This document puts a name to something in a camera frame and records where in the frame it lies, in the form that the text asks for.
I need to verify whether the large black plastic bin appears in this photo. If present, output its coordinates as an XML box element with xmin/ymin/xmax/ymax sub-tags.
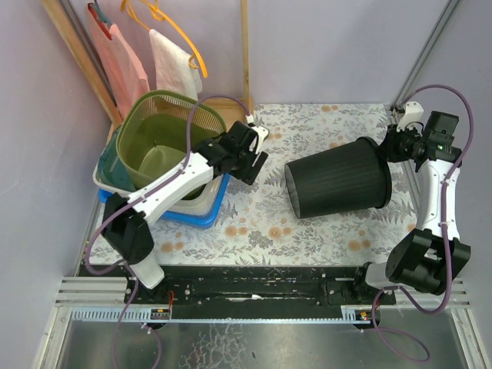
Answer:
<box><xmin>284</xmin><ymin>137</ymin><xmax>392</xmax><ymax>219</ymax></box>

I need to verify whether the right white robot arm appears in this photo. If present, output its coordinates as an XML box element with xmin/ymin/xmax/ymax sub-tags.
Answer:
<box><xmin>354</xmin><ymin>102</ymin><xmax>470</xmax><ymax>295</ymax></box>

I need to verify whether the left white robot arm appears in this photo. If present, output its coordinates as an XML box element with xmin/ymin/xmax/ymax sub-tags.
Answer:
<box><xmin>101</xmin><ymin>121</ymin><xmax>269</xmax><ymax>289</ymax></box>

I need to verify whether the floral table mat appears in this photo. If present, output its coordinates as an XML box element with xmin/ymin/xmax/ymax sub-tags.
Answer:
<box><xmin>86</xmin><ymin>102</ymin><xmax>431</xmax><ymax>266</ymax></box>

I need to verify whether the white plastic basin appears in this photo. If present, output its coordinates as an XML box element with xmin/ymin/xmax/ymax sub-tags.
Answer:
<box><xmin>93</xmin><ymin>153</ymin><xmax>222</xmax><ymax>218</ymax></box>

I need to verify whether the green mesh basket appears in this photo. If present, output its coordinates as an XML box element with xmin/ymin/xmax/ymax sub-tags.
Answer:
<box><xmin>115</xmin><ymin>89</ymin><xmax>228</xmax><ymax>190</ymax></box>

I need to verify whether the white hanging towel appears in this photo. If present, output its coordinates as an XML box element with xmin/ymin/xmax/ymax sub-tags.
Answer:
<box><xmin>149</xmin><ymin>29</ymin><xmax>202</xmax><ymax>100</ymax></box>

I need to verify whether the pink hanging towel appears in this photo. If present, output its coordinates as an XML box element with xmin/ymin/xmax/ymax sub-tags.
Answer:
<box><xmin>86</xmin><ymin>1</ymin><xmax>150</xmax><ymax>118</ymax></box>

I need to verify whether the blue plastic tray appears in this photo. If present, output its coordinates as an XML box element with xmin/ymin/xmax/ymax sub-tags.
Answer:
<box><xmin>97</xmin><ymin>173</ymin><xmax>231</xmax><ymax>231</ymax></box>

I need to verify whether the orange clothes hanger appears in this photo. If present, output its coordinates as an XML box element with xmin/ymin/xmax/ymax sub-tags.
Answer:
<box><xmin>119</xmin><ymin>0</ymin><xmax>208</xmax><ymax>78</ymax></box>

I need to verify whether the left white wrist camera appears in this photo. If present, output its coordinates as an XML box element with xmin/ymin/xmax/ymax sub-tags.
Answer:
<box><xmin>248</xmin><ymin>123</ymin><xmax>270</xmax><ymax>153</ymax></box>

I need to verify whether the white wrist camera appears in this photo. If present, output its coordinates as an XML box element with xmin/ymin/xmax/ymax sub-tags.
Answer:
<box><xmin>394</xmin><ymin>101</ymin><xmax>424</xmax><ymax>131</ymax></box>
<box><xmin>248</xmin><ymin>123</ymin><xmax>270</xmax><ymax>153</ymax></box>

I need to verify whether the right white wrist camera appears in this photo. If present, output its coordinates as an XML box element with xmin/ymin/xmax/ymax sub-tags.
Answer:
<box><xmin>394</xmin><ymin>101</ymin><xmax>424</xmax><ymax>131</ymax></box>

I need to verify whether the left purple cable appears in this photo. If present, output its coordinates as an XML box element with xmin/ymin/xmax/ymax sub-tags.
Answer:
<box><xmin>84</xmin><ymin>95</ymin><xmax>253</xmax><ymax>369</ymax></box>

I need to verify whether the purple cable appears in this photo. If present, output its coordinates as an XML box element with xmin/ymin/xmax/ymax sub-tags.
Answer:
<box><xmin>371</xmin><ymin>84</ymin><xmax>474</xmax><ymax>363</ymax></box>
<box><xmin>84</xmin><ymin>95</ymin><xmax>253</xmax><ymax>369</ymax></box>

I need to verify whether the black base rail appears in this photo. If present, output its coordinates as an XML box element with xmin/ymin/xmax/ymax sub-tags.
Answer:
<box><xmin>78</xmin><ymin>263</ymin><xmax>449</xmax><ymax>331</ymax></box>

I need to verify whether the wooden rack frame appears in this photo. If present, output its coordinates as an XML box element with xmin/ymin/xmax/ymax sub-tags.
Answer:
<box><xmin>42</xmin><ymin>1</ymin><xmax>254</xmax><ymax>137</ymax></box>

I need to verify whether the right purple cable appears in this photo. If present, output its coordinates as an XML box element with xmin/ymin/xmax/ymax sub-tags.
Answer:
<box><xmin>371</xmin><ymin>84</ymin><xmax>474</xmax><ymax>363</ymax></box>

